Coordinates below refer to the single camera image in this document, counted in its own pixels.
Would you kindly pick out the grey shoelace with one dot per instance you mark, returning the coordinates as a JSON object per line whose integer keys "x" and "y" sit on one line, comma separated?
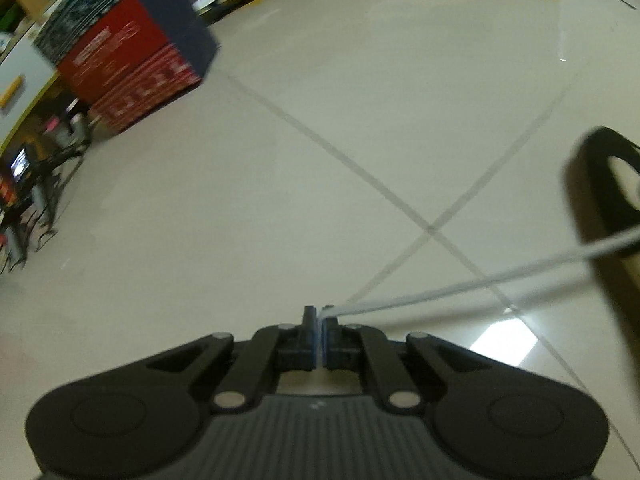
{"x": 615, "y": 241}

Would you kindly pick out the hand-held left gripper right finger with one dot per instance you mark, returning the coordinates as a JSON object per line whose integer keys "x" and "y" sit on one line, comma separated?
{"x": 330, "y": 340}

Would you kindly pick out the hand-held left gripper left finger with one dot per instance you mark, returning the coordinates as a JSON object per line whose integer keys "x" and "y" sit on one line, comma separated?
{"x": 305, "y": 340}

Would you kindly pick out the black and beige shoe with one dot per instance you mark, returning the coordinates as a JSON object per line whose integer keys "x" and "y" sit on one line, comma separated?
{"x": 580, "y": 185}

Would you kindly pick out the red and blue gift box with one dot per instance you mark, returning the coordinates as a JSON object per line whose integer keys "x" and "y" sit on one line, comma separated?
{"x": 125, "y": 45}

